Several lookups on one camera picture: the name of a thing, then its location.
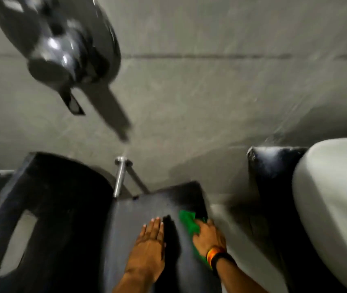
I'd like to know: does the person's right forearm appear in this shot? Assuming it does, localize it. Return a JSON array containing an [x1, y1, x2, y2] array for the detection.
[[215, 257, 269, 293]]

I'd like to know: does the white cushion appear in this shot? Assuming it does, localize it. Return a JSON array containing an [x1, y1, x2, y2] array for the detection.
[[292, 137, 347, 293]]

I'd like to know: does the orange striped wristband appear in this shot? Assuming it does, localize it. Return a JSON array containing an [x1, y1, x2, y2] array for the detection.
[[206, 246, 226, 269]]

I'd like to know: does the person's left hand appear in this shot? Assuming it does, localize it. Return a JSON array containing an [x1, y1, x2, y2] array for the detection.
[[124, 217, 166, 283]]

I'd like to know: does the silver metal rod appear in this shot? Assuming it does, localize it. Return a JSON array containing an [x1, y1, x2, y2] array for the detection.
[[113, 156, 134, 199]]

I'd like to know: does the black glossy fan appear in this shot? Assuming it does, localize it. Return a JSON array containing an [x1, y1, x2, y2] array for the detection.
[[0, 0, 122, 116]]

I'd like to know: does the black flat panel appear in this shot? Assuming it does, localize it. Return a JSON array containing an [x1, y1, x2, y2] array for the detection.
[[103, 180, 223, 293]]

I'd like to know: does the person's left forearm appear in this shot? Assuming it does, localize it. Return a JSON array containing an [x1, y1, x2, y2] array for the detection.
[[112, 271, 156, 293]]

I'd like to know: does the person's right hand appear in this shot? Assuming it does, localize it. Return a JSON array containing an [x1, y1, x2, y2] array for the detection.
[[192, 219, 227, 257]]

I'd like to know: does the black plastic chair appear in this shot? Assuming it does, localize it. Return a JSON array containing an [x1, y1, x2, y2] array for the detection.
[[0, 151, 115, 293]]

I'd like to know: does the black wristband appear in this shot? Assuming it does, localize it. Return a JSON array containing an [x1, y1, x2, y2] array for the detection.
[[211, 252, 238, 277]]

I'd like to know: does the black leather cushion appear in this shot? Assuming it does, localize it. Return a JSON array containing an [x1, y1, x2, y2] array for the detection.
[[246, 145, 347, 293]]

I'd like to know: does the green cleaning cloth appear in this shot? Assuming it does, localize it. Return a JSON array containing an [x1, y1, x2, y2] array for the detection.
[[178, 210, 211, 266]]

